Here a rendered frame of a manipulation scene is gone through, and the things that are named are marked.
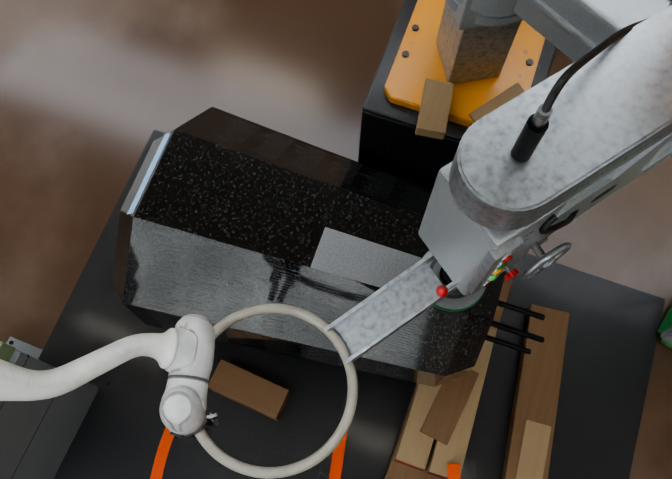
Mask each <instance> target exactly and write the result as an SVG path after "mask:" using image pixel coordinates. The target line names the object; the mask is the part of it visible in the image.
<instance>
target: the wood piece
mask: <svg viewBox="0 0 672 479"><path fill-rule="evenodd" d="M453 87H454V83H450V82H444V81H439V80H433V79H428V78H426V80H425V84H424V89H423V94H422V99H421V105H420V110H419V115H418V121H417V126H416V131H415V135H420V136H426V137H431V138H436V139H442V140H444V137H445V134H446V128H447V122H448V116H449V111H450V105H451V99H452V93H453Z"/></svg>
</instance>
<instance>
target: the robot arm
mask: <svg viewBox="0 0 672 479"><path fill-rule="evenodd" d="M214 351H215V335H214V329H213V326H212V324H211V323H210V321H209V320H208V319H207V318H205V317H204V316H201V315H198V314H188V315H186V316H183V317H182V318H181V319H180V320H179V321H178V322H177V323H176V326H175V328H170V329H168V330H167V331H166V332H164V333H141V334H135V335H131V336H128V337H125V338H122V339H120V340H118V341H115V342H113V343H111V344H109V345H107V346H104V347H102V348H100V349H98V350H96V351H93V352H91V353H89V354H87V355H85V356H83V357H80V358H78V359H76V360H74V361H72V362H69V363H67V364H65V365H62V366H60V367H57V368H54V369H49V370H31V369H27V368H24V367H21V366H18V365H15V364H12V363H9V362H6V361H4V360H1V359H0V401H36V400H44V399H49V398H53V397H57V396H60V395H63V394H65V393H67V392H70V391H72V390H74V389H76V388H78V387H80V386H82V385H83V384H85V383H87V382H89V381H91V380H93V379H95V378H96V377H98V376H100V375H102V374H104V373H106V372H108V371H109V370H111V369H113V368H115V367H117V366H119V365H121V364H122V363H124V362H126V361H128V360H130V359H133V358H135V357H139V356H148V357H151V358H154V359H155V360H156V361H157V362H158V364H159V366H160V368H163V369H165V370H166V371H167V372H169V373H168V380H167V384H166V388H165V391H164V394H163V396H162V399H161V402H160V407H159V413H160V418H161V420H162V422H163V424H164V425H165V426H166V427H167V428H168V429H169V431H170V435H175V436H176V437H178V438H182V437H183V436H190V437H191V438H193V439H194V438H195V435H196V434H198V433H199V432H201V431H202V430H203V428H204V427H206V428H207V431H208V432H209V433H212V430H214V428H213V427H214V425H215V426H217V425H219V422H218V419H219V418H218V415H217V411H216V410H213V411H212V412H210V413H209V414H210V415H208V414H206V409H207V392H208V383H209V378H210V374H211V371H212V367H213V361H214ZM182 435H183V436H182Z"/></svg>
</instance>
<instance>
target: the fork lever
mask: <svg viewBox="0 0 672 479"><path fill-rule="evenodd" d="M434 258H435V257H434V255H433V254H432V253H429V254H428V255H427V256H425V257H424V258H422V259H421V260H420V261H418V262H417V263H415V264H414V265H412V266H411V267H410V268H408V269H407V270H405V271H404V272H403V273H401V274H400V275H398V276H397V277H396V278H394V279H393V280H391V281H390V282H388V283H387V284H386V285H384V286H383V287H381V288H380V289H379V290H377V291H376V292H374V293H373V294H372V295H370V296H369V297H367V298H366V299H364V300H363V301H362V302H360V303H359V304H357V305H356V306H355V307H353V308H352V309H350V310H349V311H348V312H346V313H345V314H343V315H342V316H340V317H339V318H338V319H336V320H335V321H333V322H332V323H331V324H329V325H328V326H326V327H325V328H324V331H325V332H328V331H329V330H331V329H334V330H335V331H336V332H337V333H338V334H339V336H340V337H341V338H342V340H343V341H344V343H345V344H346V346H347V348H348V350H349V352H350V354H351V356H350V357H348V358H347V359H346V360H344V361H345V363H346V364H348V363H350V362H351V361H355V360H357V359H358V358H359V357H361V356H362V355H364V354H365V353H366V352H368V351H369V350H371V349H372V348H374V347H375V346H376V345H378V344H379V343H381V342H382V341H384V340H385V339H386V338H388V337H389V336H391V335H392V334H394V333H395V332H396V331H398V330H399V329H401V328H402V327H403V326H405V325H406V324H408V323H409V322H411V321H412V320H413V319H415V318H416V317H418V316H419V315H421V314H422V313H423V312H425V311H426V310H428V309H429V308H431V307H432V306H433V305H435V304H436V303H438V302H439V301H440V300H442V299H443V298H445V297H446V296H445V297H439V296H438V295H437V294H436V289H437V287H438V286H440V285H442V283H441V282H440V280H439V279H438V278H437V276H436V275H435V273H434V272H433V271H432V269H431V268H430V267H429V265H428V264H427V263H429V262H430V261H432V260H433V259H434Z"/></svg>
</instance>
